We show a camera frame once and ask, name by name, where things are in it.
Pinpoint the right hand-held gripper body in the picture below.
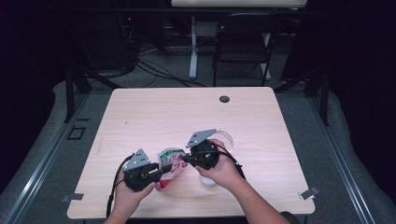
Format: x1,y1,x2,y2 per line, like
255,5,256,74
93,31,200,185
186,129,220,171

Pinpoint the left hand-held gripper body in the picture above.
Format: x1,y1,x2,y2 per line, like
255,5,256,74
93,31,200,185
123,148,161,192

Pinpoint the red and white plastic bag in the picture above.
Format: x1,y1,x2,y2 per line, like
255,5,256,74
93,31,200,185
154,147,190,191

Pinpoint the person's left hand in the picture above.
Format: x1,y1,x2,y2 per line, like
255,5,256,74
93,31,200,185
113,177,157,217

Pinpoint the person's right hand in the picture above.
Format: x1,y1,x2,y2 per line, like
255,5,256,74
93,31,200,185
195,138,248,191

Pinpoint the grey tape piece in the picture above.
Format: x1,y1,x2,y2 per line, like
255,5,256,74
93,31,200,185
61,192,85,203
298,186,320,201

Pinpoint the black tape square outline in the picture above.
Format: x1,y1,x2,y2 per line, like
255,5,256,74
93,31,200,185
65,125,87,141

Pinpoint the black metal stand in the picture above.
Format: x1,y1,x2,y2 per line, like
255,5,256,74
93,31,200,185
64,63,122,123
274,67,331,127

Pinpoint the black folding chair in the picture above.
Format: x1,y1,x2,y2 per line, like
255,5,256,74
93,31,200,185
212,12,283,88

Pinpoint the black computer tower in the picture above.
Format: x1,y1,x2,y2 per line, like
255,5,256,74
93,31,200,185
74,12,138,71

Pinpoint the white standing desk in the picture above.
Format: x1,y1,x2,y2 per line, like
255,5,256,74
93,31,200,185
170,0,308,81

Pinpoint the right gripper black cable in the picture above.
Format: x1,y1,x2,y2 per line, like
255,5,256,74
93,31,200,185
214,144,247,181

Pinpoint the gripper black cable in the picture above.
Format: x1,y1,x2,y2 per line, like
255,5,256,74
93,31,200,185
214,144,247,181
106,153,135,218

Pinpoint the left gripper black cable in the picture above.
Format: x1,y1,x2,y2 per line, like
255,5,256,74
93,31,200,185
106,153,135,218

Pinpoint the black floor cable bundle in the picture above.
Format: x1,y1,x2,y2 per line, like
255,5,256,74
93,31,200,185
134,59,207,89

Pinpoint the aluminium floor rail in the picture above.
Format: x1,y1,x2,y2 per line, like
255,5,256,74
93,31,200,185
0,92,90,224
306,92,379,224

